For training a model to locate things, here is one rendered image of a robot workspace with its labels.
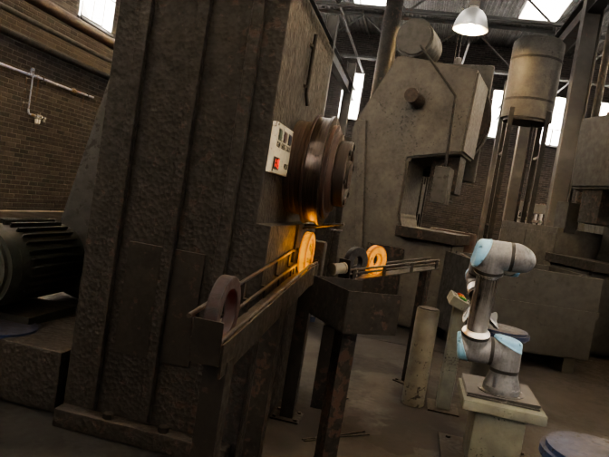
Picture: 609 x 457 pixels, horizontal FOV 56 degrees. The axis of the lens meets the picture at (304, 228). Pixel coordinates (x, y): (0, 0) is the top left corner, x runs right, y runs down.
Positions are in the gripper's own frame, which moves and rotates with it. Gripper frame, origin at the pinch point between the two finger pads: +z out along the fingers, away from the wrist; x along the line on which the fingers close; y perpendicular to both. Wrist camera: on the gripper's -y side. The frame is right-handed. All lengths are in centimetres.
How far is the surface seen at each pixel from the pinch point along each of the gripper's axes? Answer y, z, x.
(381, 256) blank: -15, -57, -41
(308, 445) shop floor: -38, 48, -64
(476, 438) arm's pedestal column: -26.5, 37.2, 2.3
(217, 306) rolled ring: 72, 93, -97
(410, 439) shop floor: -50, 26, -19
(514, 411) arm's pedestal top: -8.5, 35.1, 11.9
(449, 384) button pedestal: -61, -21, 6
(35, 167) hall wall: -385, -623, -579
